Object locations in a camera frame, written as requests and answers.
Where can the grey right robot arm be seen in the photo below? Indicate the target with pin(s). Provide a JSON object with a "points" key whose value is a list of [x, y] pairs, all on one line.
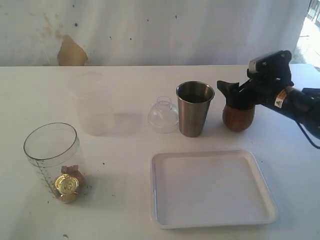
{"points": [[299, 106]]}

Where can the clear plastic dome lid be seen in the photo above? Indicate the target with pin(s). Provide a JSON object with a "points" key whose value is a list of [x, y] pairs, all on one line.
{"points": [[163, 117]]}

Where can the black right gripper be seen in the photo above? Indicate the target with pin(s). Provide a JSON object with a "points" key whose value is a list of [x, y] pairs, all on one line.
{"points": [[260, 89]]}

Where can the gold coin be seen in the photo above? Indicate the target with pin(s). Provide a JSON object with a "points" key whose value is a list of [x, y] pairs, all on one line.
{"points": [[66, 184]]}

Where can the stainless steel cup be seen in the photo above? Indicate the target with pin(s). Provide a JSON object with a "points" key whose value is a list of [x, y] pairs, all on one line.
{"points": [[193, 98]]}

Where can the white rectangular tray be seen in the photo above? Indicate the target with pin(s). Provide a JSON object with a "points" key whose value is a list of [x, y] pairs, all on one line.
{"points": [[209, 189]]}

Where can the clear plastic measuring cup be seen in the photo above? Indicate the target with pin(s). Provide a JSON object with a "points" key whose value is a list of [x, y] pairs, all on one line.
{"points": [[51, 146]]}

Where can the brown wooden bowl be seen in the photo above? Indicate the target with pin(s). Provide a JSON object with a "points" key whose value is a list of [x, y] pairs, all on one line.
{"points": [[237, 120]]}

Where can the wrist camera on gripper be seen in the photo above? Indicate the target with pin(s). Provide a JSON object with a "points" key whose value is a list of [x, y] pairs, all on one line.
{"points": [[271, 65]]}

